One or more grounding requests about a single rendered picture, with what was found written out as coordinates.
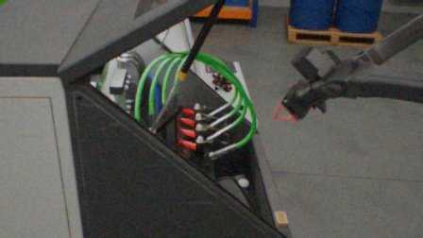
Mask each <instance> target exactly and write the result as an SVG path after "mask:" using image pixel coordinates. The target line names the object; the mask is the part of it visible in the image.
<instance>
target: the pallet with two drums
mask: <svg viewBox="0 0 423 238"><path fill-rule="evenodd" d="M290 2H291V6H290V11H289V15H285V27H286V35H288V37H287V41H288V43H317V44H327V45H338V46H360V47H369V46H371V45H372V44H374V43H377V42H379V41H381V40H382V35H380V32H379V31H377V24H378V21H379V19H380V11H381V8H382V6H381V5H382V0H336V2H335V0H291V1H290ZM334 7H335V11H334ZM333 11H334V16H333V18H332V15H333ZM296 29H298V30H296ZM319 30H321V31H319ZM338 32H343V33H338ZM296 35H302V36H313V37H324V38H330V40H329V41H312V40H301V39H297V38H296ZM339 38H346V39H356V40H368V41H372V43H355V42H338V41H339Z"/></svg>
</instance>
